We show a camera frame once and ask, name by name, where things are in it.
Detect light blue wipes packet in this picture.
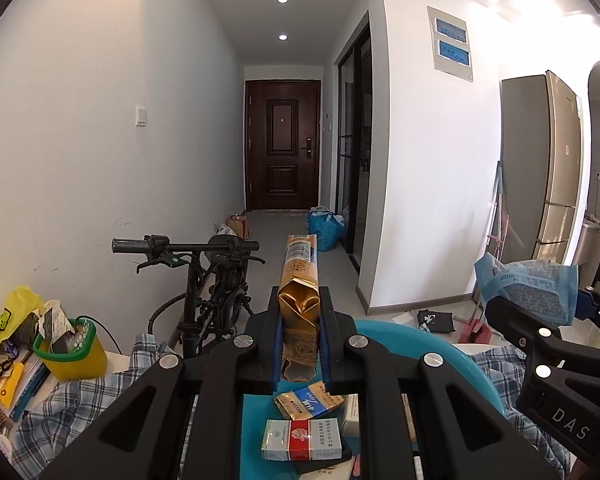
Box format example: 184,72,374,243
474,252,579,328

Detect blue plaid cloth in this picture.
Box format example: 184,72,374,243
10,330,581,480

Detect gold cigarette carton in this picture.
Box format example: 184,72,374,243
277,234,321,383

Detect black framed glass door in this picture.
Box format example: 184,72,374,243
336,10,373,273

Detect dark brown entrance door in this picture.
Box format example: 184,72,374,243
244,79,322,212

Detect yellow plastic bag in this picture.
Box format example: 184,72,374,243
0,285,46,368

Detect brown paper bag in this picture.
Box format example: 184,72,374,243
225,213,250,240

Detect black bicycle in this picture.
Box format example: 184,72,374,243
111,232,267,361

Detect gold refrigerator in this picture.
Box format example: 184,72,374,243
499,69,583,266

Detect stack of books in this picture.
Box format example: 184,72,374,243
0,350,51,423

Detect crumpled packaging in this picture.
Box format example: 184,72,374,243
37,302,78,353

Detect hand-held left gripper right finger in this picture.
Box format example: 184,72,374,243
319,286,563,480

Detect red and white cigarette carton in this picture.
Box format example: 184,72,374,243
260,417,345,462

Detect yellow bucket with green rim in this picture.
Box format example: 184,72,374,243
32,316,108,381

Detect grey wall panel blue windows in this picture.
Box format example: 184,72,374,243
426,6,474,82

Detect blue woven bag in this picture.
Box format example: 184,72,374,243
307,206,347,252

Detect blue plastic basin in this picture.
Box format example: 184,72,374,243
242,320,506,480

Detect small white box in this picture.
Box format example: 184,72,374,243
341,394,361,438

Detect white appliance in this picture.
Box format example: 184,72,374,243
580,212,600,268

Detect blue handled mop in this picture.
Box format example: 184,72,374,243
487,160,512,261

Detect gold and blue cigarette pack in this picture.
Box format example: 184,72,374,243
274,381,347,421

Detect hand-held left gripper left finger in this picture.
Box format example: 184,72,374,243
40,286,282,480

